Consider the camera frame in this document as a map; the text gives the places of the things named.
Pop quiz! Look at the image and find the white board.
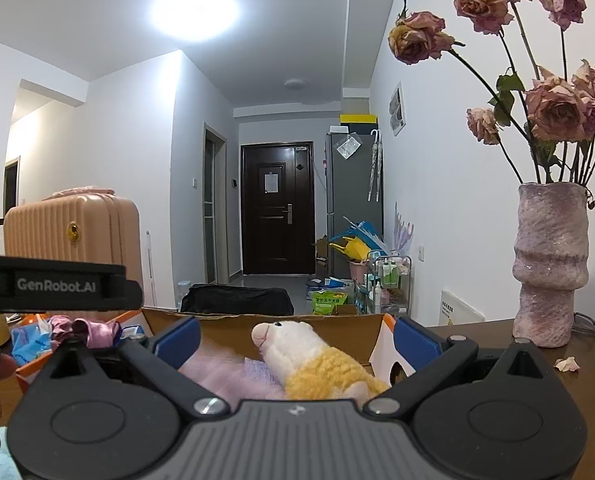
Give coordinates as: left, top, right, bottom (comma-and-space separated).
440, 289, 485, 326

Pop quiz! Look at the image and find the magenta satin scrunchie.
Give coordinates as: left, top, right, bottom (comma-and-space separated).
52, 316, 87, 346

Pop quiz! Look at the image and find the blue soft tissue pack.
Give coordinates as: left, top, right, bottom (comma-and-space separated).
10, 314, 54, 367

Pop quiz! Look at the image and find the white folded umbrella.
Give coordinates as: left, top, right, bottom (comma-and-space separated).
367, 129, 383, 203

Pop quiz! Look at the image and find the orange cardboard box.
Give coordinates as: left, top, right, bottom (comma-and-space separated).
15, 307, 418, 401

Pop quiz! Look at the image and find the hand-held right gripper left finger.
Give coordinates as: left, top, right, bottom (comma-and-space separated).
28, 316, 231, 417

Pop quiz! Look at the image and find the purple knit washcloth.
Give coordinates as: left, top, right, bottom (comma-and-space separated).
244, 356, 281, 387

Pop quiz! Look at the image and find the metal trolley rack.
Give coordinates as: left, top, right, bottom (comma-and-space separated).
365, 255, 412, 317

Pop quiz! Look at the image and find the black bag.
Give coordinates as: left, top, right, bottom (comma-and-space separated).
180, 284, 295, 317

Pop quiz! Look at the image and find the pink textured vase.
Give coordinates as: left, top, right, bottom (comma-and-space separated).
512, 182, 591, 348

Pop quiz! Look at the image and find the dark brown entrance door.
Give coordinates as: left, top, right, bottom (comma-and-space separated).
240, 141, 314, 276

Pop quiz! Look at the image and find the clear plastic pouch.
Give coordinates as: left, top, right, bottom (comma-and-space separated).
335, 132, 361, 160

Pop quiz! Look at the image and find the pink bucket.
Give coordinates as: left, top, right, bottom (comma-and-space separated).
348, 258, 373, 281

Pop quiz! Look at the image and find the white wall panel box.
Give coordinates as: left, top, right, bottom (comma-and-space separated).
388, 81, 407, 137

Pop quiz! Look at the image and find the pale pink satin scrunchie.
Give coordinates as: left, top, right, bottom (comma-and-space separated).
80, 319, 123, 350

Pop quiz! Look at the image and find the pink cloth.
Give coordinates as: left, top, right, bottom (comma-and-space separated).
52, 187, 116, 202

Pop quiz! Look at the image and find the yellow and black box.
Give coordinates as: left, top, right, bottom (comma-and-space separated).
340, 114, 379, 133

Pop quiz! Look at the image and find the green printed bag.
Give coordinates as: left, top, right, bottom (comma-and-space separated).
310, 290, 349, 317

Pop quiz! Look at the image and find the pink ribbed suitcase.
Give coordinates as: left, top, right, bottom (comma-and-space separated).
2, 195, 144, 307

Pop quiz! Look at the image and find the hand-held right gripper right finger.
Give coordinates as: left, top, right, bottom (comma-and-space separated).
361, 316, 564, 417

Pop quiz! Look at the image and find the lilac fluffy cloth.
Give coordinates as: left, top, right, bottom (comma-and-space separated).
178, 342, 286, 402

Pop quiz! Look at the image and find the grey side door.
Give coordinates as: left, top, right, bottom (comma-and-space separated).
202, 122, 228, 285

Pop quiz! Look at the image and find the bunch of dried pink roses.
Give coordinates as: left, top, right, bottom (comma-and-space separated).
388, 0, 595, 186

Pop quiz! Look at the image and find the large bright ceiling lamp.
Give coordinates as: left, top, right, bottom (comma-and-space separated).
150, 0, 241, 43

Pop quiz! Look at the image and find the brown cardboard carton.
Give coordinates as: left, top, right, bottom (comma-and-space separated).
312, 235, 331, 273

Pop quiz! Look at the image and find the grey refrigerator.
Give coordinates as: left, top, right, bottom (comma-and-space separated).
325, 131, 384, 261

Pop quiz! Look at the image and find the white and yellow plush toy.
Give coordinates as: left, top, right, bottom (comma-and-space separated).
251, 320, 389, 402

